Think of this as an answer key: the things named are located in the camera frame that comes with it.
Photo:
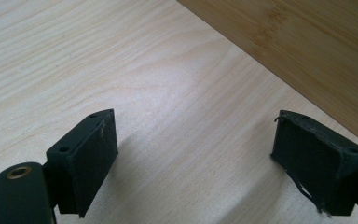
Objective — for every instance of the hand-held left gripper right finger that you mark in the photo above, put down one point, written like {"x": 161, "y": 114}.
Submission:
{"x": 317, "y": 168}

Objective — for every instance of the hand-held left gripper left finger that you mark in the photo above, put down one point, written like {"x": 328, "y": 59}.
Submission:
{"x": 87, "y": 155}

